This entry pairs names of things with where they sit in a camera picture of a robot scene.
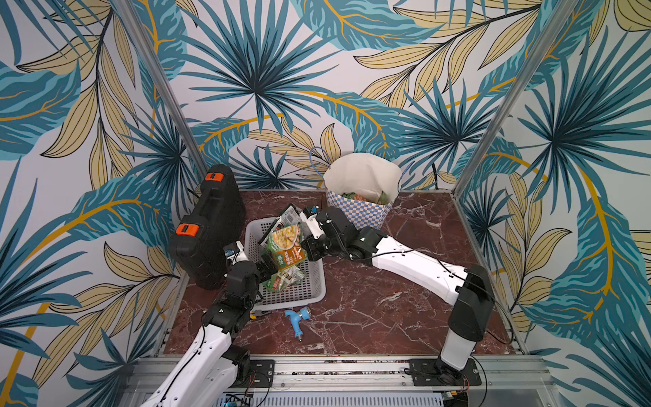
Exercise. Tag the right corner aluminium post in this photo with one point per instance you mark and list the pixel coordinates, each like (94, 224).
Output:
(525, 74)

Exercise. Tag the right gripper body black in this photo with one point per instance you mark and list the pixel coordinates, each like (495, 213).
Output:
(312, 239)

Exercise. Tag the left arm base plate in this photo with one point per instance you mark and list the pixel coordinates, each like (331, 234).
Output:
(253, 374)

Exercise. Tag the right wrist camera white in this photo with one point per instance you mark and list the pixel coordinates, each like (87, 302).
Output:
(308, 217)

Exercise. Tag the small green flat packet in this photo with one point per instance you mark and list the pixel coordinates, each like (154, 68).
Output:
(287, 278)

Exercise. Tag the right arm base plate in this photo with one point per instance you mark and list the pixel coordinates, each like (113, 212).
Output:
(435, 373)

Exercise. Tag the yellow black pliers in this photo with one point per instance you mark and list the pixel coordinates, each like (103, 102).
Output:
(257, 315)

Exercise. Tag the white perforated plastic basket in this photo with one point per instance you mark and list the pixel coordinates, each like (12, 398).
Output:
(311, 289)

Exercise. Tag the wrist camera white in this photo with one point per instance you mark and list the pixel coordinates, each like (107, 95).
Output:
(235, 253)
(308, 217)

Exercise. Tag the blue hose nozzle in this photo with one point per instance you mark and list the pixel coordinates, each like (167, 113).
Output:
(296, 317)

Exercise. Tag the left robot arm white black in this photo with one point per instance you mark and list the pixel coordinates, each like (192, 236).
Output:
(213, 363)

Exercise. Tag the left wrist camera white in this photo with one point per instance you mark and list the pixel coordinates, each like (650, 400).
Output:
(235, 253)

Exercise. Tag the green white barcode packet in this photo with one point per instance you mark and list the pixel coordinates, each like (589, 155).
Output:
(290, 216)

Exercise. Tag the black tool case orange latches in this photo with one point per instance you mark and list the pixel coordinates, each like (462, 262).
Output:
(216, 221)

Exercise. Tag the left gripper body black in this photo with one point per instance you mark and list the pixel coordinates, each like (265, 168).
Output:
(262, 275)

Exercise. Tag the left corner aluminium post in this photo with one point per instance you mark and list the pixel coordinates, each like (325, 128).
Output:
(138, 34)

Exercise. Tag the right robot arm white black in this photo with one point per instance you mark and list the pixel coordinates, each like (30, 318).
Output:
(467, 290)

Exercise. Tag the corner aluminium post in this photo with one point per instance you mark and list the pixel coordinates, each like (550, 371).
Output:
(525, 74)
(138, 34)

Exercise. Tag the aluminium front rail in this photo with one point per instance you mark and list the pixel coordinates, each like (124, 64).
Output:
(377, 380)

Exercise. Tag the paper bag blue checkered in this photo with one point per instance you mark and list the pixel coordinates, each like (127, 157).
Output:
(364, 186)

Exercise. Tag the green mushroom chicken soup packet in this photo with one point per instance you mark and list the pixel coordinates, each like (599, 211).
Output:
(284, 246)

